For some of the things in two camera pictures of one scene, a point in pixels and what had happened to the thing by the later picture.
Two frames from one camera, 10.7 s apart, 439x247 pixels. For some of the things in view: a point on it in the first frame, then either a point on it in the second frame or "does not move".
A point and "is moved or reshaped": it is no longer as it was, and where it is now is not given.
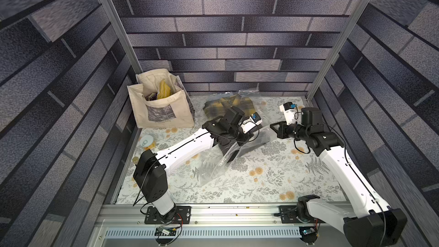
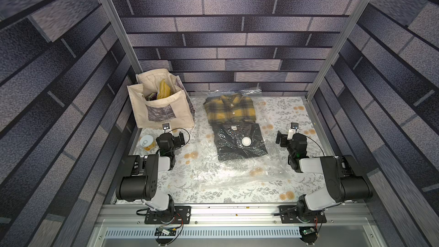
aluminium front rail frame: (125, 225) does not move
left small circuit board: (165, 231) does not move
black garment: (258, 138) is moved or reshaped
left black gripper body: (236, 133) to (176, 143)
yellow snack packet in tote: (164, 90) does not move
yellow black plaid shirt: (215, 105) does not move
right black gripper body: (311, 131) to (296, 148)
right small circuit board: (309, 234) does not move
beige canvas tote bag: (159, 99) does not move
